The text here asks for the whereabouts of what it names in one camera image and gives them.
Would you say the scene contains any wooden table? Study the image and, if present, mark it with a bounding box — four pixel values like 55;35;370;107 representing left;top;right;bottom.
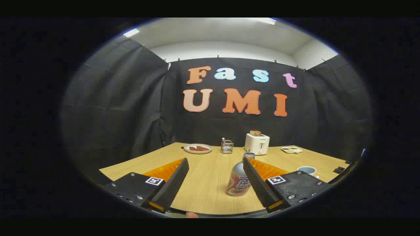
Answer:
99;142;351;215

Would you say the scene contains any black backdrop cloth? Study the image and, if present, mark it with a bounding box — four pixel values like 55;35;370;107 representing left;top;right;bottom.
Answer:
61;38;373;184

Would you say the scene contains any metal wire holder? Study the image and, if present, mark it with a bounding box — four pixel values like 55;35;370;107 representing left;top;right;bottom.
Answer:
221;138;234;154

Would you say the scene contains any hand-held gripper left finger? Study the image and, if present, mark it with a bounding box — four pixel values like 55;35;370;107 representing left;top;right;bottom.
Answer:
102;157;190;214

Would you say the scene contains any white cup blue inside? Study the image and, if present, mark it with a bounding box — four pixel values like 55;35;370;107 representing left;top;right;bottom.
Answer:
297;166;319;179

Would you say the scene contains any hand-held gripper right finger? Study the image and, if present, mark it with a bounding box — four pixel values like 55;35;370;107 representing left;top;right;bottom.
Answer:
242;157;330;213

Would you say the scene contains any silver juice bottle pink label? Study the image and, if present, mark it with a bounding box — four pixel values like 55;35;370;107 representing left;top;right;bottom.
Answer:
226;152;256;197

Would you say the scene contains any white round plate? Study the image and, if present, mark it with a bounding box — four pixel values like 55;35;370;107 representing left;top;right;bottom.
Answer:
183;144;213;154

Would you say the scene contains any white toaster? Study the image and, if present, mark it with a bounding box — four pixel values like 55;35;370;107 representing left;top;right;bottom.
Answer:
244;133;270;155

